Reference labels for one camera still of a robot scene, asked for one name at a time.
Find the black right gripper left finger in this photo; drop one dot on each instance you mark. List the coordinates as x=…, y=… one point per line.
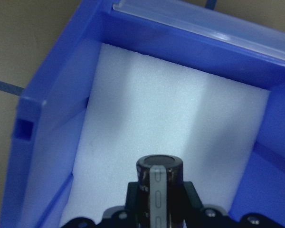
x=125, y=216

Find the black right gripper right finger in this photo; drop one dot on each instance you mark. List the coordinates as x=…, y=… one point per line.
x=199, y=215

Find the black cylindrical capacitor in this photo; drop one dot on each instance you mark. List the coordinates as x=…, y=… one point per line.
x=160, y=182

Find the white foam pad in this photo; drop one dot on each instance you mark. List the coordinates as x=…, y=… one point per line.
x=141, y=105

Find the blue plastic bin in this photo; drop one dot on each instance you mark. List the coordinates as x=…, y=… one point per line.
x=51, y=110

